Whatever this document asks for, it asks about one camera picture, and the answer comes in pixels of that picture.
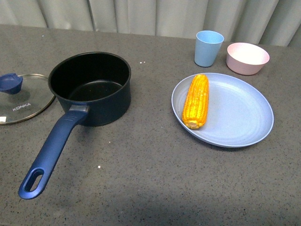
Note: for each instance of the white curtain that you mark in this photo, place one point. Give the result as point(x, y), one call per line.
point(269, 22)

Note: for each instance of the light blue plate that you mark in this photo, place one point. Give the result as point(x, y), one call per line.
point(238, 114)

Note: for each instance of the pink bowl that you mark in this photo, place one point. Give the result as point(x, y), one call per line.
point(245, 58)

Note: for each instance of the glass lid blue knob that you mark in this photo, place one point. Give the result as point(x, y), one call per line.
point(23, 97)

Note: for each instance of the dark blue saucepan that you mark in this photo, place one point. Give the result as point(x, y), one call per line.
point(93, 89)

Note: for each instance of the light blue cup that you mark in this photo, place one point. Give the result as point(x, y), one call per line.
point(208, 44)

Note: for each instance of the yellow corn cob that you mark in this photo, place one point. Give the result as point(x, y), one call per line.
point(195, 109)

